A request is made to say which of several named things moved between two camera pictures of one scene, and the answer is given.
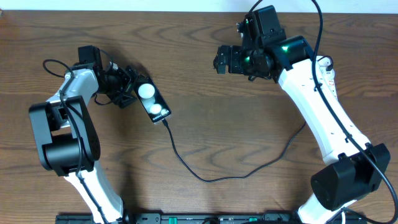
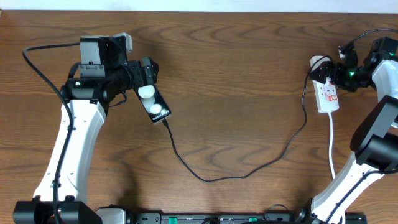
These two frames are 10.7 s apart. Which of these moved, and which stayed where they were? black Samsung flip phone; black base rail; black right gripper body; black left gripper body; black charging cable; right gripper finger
Moved: black left gripper body; black right gripper body; right gripper finger
Stayed: black base rail; black charging cable; black Samsung flip phone
